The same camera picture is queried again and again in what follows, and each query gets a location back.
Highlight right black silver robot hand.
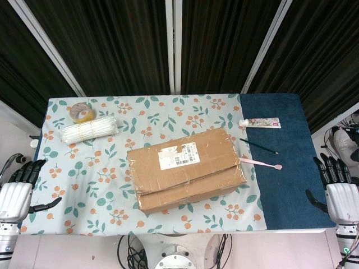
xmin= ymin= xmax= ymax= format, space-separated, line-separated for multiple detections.
xmin=305 ymin=153 xmax=359 ymax=225

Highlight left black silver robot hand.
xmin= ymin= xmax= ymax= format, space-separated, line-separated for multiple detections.
xmin=0 ymin=159 xmax=62 ymax=224

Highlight brown cardboard box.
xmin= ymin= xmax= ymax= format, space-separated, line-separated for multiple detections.
xmin=126 ymin=127 xmax=247 ymax=215

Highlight white grey robot base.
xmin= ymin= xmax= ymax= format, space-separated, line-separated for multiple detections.
xmin=117 ymin=234 xmax=233 ymax=269

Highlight dark blue table mat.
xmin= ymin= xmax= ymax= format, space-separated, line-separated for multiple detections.
xmin=13 ymin=93 xmax=337 ymax=235

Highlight floral printed tablecloth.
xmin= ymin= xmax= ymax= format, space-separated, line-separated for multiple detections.
xmin=21 ymin=94 xmax=267 ymax=236

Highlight pink toothbrush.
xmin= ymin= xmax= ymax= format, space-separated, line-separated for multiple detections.
xmin=238 ymin=157 xmax=283 ymax=171

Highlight bundle of white straws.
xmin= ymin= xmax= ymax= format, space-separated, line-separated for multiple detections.
xmin=61 ymin=116 xmax=118 ymax=146

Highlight dark green pencil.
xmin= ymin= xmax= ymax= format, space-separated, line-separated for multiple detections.
xmin=239 ymin=138 xmax=279 ymax=155

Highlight clear packing tape roll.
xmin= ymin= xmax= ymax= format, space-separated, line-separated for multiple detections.
xmin=69 ymin=102 xmax=97 ymax=123

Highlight toothpaste tube with white cap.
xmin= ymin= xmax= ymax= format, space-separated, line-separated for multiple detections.
xmin=239 ymin=117 xmax=282 ymax=129

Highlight dark ribbed curtain panel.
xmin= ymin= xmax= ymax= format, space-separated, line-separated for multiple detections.
xmin=181 ymin=0 xmax=281 ymax=95
xmin=249 ymin=0 xmax=359 ymax=135
xmin=0 ymin=0 xmax=81 ymax=131
xmin=25 ymin=0 xmax=172 ymax=96

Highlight grey curved metal handle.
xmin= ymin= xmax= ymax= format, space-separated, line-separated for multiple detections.
xmin=0 ymin=152 xmax=26 ymax=182

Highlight black floor cables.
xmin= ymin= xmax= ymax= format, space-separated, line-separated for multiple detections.
xmin=319 ymin=112 xmax=359 ymax=160

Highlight black cable bundle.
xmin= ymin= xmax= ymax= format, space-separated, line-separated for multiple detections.
xmin=117 ymin=234 xmax=154 ymax=269
xmin=214 ymin=234 xmax=233 ymax=269

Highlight white partition frame post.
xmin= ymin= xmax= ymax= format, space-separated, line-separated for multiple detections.
xmin=8 ymin=0 xmax=86 ymax=98
xmin=240 ymin=0 xmax=294 ymax=95
xmin=165 ymin=0 xmax=183 ymax=95

